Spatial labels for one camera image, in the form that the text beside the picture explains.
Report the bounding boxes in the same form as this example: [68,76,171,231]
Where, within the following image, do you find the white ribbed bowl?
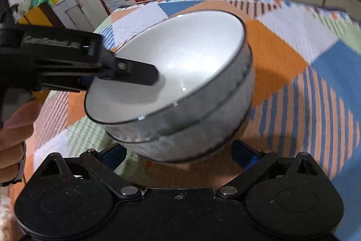
[106,69,257,163]
[84,10,253,143]

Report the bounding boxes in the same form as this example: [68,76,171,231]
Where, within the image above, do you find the white cabinet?
[52,0,110,31]

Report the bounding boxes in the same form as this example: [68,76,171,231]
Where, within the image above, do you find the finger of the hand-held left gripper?
[111,57,159,86]

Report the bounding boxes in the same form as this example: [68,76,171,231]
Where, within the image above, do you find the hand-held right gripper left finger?
[37,142,141,200]

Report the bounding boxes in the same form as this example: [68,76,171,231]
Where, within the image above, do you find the patchwork tablecloth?
[28,0,361,236]

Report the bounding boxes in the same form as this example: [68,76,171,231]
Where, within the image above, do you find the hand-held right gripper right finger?
[216,140,323,199]

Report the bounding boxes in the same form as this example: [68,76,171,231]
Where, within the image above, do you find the person's left hand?
[0,100,43,185]

